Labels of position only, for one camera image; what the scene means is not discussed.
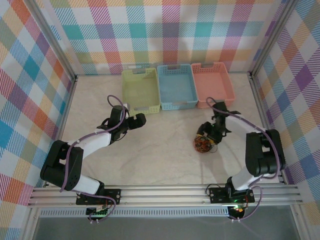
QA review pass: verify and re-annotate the bundle of thin cables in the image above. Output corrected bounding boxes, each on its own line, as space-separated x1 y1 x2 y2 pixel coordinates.
193 133 218 154

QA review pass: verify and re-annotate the pink plastic basket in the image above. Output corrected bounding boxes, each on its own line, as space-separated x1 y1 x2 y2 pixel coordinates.
190 61 236 110

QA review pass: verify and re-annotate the green plastic basket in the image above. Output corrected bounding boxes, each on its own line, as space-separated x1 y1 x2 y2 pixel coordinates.
121 67 161 116

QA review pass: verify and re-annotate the blue plastic basket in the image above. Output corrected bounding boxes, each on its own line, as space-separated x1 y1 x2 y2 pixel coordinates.
156 63 200 111

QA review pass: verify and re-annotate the circuit board with orange part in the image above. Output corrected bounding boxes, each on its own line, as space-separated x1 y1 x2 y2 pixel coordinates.
228 203 248 216

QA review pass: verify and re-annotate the circuit board with green lights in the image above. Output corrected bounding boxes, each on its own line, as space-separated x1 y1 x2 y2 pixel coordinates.
86 204 111 218

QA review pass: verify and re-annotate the aluminium side floor rail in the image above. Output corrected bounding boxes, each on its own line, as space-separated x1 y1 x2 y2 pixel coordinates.
43 76 79 188
249 73 287 185

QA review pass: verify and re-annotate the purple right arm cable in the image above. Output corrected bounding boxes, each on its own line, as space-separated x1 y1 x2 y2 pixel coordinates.
206 97 281 222

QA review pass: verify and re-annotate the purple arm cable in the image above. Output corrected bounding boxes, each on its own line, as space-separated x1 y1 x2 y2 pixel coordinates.
206 97 281 222
59 94 126 224

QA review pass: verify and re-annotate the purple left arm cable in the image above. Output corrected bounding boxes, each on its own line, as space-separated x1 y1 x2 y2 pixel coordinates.
59 94 126 224

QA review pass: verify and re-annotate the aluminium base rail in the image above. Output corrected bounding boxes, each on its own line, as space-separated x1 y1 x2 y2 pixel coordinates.
26 184 304 208

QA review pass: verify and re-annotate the slotted grey cable duct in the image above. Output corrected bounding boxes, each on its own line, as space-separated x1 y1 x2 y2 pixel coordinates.
39 208 230 219

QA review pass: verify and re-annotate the aluminium frame post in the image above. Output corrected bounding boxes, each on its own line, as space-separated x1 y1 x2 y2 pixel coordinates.
26 0 78 83
249 0 301 79

